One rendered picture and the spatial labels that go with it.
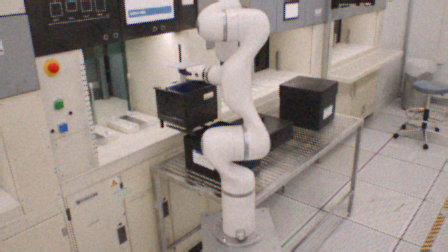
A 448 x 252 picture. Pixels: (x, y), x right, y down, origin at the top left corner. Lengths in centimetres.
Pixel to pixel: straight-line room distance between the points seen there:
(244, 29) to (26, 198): 108
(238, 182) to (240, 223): 17
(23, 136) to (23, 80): 21
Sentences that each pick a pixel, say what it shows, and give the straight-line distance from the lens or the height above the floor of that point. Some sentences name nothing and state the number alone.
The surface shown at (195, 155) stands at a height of 86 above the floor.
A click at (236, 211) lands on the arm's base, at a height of 89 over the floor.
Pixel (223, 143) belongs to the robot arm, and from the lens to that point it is 124.
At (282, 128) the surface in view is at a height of 86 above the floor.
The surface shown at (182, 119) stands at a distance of 175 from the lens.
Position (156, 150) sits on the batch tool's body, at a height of 82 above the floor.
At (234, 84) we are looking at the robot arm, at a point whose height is 134.
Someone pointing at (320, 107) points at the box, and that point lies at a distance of 234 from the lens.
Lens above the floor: 166
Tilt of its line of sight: 22 degrees down
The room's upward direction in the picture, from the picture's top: 1 degrees counter-clockwise
